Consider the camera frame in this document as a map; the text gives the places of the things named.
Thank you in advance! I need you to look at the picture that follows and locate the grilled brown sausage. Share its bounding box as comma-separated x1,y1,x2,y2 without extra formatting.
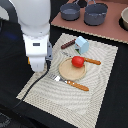
61,39,76,49

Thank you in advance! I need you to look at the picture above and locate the beige woven placemat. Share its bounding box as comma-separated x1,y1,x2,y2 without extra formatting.
15,32,119,128

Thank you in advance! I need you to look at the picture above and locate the large dark grey pot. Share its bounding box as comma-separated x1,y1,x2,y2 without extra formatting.
84,0,108,26

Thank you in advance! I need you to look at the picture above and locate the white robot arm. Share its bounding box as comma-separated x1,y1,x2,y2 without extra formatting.
0,0,52,72

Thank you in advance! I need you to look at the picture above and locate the fork with wooden handle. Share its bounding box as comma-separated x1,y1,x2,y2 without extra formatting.
48,74,89,91

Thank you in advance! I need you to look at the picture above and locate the knife with wooden handle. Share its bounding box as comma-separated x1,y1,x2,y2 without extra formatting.
64,52,101,65

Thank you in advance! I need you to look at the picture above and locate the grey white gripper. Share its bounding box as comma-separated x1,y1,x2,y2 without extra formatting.
23,35,53,72

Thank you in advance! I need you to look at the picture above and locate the small dark grey pot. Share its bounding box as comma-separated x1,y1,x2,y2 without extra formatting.
60,0,80,21

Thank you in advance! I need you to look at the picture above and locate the round wooden plate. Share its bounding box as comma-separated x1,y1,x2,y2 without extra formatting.
58,58,86,81

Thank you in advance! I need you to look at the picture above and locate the pink wooden board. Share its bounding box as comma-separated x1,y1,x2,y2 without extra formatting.
51,0,128,43

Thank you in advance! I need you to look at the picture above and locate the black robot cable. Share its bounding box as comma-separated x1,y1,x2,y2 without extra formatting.
13,59,51,109

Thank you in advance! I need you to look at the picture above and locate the red tomato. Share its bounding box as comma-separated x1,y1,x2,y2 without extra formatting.
72,56,84,68

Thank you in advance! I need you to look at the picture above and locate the beige bowl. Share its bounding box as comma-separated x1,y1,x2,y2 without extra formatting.
121,7,128,30

